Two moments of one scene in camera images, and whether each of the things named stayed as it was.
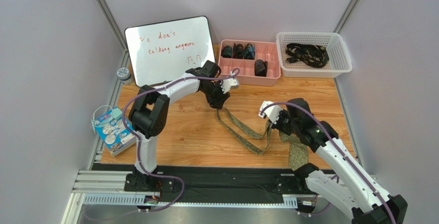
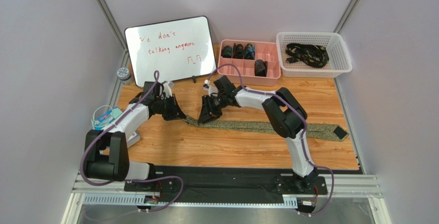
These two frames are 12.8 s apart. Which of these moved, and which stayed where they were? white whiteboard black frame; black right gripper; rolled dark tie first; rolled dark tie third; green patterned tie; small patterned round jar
Moved: green patterned tie; black right gripper
Stayed: rolled dark tie first; small patterned round jar; white whiteboard black frame; rolled dark tie third
